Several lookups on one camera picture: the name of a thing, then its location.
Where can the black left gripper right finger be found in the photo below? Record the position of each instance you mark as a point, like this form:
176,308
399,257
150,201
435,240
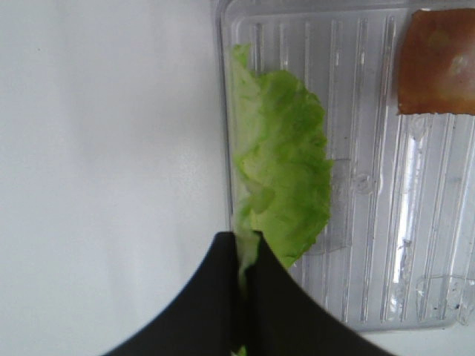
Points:
282,319

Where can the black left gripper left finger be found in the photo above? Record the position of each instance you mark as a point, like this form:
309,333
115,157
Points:
204,318

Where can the green lettuce leaf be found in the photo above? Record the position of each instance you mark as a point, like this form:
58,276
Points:
279,159

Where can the brown ham slice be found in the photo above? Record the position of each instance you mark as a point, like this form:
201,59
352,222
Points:
436,63

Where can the left clear plastic tray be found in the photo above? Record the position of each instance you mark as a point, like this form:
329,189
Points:
398,251

